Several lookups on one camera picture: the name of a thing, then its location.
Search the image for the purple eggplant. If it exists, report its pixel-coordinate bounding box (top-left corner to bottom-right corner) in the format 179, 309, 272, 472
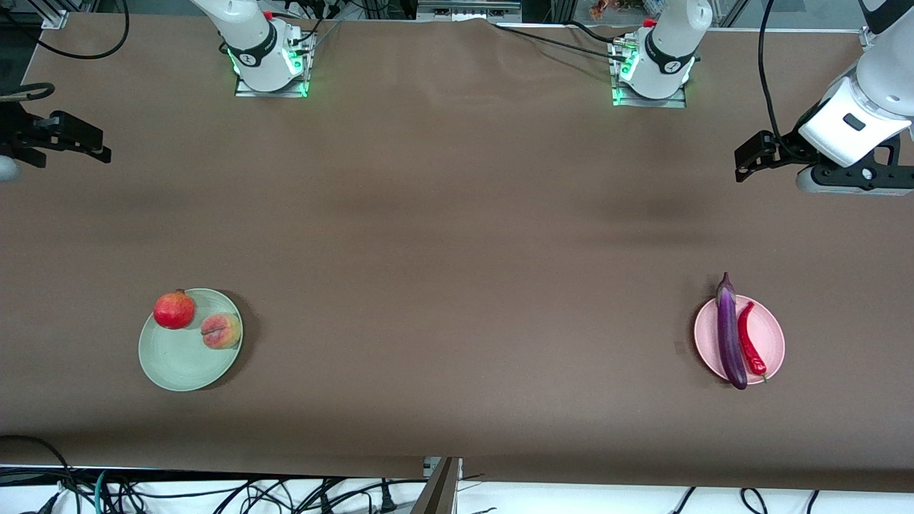
715, 272, 748, 391

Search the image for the red chili pepper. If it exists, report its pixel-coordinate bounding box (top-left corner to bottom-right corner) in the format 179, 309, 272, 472
737, 301, 770, 384

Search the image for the red pomegranate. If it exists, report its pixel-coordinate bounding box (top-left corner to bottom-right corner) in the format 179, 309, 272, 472
153, 288, 197, 331

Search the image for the yellow pink peach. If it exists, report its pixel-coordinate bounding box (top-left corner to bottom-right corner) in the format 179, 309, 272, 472
200, 313, 242, 351

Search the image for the pink plate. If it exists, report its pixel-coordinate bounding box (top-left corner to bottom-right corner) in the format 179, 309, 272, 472
694, 294, 786, 386

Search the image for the colourful background object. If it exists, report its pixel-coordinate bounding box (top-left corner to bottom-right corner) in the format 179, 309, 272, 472
588, 0, 665, 21

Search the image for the light green plate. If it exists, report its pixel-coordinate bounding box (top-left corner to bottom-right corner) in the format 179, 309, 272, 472
138, 288, 244, 393

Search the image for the grey metal rack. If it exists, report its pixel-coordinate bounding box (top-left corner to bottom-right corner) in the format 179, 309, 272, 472
417, 0, 523, 22

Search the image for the brown table cloth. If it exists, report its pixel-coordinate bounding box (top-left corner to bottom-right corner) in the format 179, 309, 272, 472
0, 13, 914, 493

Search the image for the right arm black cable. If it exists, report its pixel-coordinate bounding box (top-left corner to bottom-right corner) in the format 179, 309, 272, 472
0, 0, 130, 101

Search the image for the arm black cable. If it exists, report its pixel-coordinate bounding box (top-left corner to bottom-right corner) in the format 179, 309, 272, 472
0, 0, 130, 101
758, 0, 795, 155

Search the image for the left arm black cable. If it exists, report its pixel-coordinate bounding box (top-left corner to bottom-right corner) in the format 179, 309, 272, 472
758, 0, 795, 155

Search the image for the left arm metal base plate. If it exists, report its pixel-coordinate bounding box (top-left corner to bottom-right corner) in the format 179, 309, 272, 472
611, 39, 688, 109

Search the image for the short black base cable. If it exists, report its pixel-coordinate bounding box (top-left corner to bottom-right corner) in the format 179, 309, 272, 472
568, 20, 623, 45

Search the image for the long black base cable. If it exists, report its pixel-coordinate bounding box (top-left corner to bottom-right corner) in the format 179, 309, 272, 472
496, 24, 629, 62

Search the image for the black looped floor cable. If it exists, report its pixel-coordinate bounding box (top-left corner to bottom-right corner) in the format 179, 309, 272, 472
0, 435, 81, 514

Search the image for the teal floor cable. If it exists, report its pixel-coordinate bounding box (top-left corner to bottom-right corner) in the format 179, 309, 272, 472
93, 469, 116, 514

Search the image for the aluminium profile post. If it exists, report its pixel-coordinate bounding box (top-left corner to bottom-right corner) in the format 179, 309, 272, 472
410, 457, 463, 514

